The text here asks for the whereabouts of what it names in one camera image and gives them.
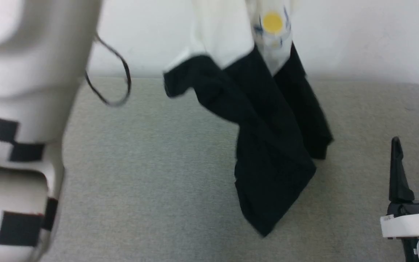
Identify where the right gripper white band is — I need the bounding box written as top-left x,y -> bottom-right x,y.
380,136 -> 419,262

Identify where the white shirt with black sleeves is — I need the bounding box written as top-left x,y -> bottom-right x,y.
163,0 -> 334,238

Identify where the grey fabric sofa cushion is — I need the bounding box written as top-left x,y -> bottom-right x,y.
40,76 -> 419,262

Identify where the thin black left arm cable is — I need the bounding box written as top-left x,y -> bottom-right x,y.
85,33 -> 132,107

